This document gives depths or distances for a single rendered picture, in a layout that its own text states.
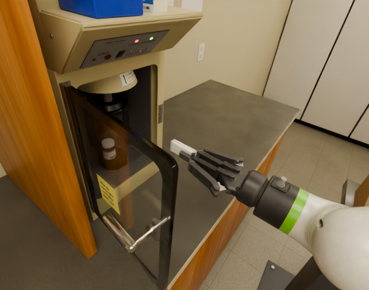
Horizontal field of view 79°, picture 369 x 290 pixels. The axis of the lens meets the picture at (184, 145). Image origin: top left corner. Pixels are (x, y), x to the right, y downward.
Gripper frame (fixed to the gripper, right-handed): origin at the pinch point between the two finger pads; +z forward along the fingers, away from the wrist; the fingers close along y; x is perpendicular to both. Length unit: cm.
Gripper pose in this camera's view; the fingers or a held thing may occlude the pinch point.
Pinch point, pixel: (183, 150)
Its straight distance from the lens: 55.3
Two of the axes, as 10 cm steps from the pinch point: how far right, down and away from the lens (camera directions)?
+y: -5.9, 4.6, -6.6
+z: -8.0, -4.3, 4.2
